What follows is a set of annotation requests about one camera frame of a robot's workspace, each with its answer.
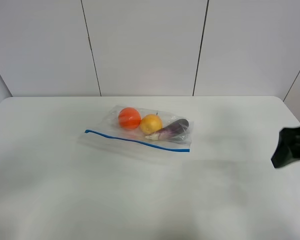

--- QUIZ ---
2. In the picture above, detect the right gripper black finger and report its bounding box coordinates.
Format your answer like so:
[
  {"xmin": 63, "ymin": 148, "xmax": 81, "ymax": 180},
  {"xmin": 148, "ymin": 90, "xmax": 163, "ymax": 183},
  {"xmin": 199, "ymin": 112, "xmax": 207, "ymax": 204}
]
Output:
[{"xmin": 271, "ymin": 126, "xmax": 300, "ymax": 169}]

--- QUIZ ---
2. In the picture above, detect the clear zip bag blue seal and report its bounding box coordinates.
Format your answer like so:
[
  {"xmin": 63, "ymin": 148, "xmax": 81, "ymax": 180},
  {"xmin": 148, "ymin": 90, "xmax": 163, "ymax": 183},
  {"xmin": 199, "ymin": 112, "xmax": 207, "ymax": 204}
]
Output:
[{"xmin": 77, "ymin": 104, "xmax": 194, "ymax": 159}]

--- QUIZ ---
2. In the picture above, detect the purple eggplant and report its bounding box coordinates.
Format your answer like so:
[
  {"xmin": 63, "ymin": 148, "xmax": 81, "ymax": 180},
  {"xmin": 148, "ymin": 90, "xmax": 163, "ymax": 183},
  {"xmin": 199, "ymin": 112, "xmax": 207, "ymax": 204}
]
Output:
[{"xmin": 145, "ymin": 118, "xmax": 190, "ymax": 141}]

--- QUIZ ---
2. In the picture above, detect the yellow pear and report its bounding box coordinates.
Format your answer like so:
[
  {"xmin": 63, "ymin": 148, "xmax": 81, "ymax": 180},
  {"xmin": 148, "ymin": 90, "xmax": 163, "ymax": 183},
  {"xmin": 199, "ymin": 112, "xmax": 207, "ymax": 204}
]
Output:
[{"xmin": 139, "ymin": 114, "xmax": 163, "ymax": 135}]

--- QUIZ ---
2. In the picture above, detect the orange tomato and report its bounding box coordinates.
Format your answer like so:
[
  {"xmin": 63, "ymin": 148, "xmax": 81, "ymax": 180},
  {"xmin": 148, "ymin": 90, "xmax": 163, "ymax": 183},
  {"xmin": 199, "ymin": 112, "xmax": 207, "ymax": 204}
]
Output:
[{"xmin": 118, "ymin": 107, "xmax": 142, "ymax": 130}]

